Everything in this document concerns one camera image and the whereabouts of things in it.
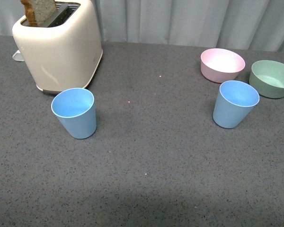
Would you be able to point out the pink bowl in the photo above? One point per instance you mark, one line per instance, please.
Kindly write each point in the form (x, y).
(220, 65)

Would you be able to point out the green bowl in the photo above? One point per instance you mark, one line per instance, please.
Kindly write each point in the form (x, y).
(267, 77)

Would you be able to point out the cream white toaster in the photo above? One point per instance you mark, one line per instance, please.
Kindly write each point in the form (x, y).
(64, 51)

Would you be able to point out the slice of brown bread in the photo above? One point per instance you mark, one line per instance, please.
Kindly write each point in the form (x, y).
(38, 11)

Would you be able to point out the blue cup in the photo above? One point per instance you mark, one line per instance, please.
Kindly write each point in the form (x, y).
(234, 102)
(76, 110)

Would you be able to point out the white toaster lever knob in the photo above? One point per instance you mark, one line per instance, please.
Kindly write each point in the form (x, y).
(17, 56)

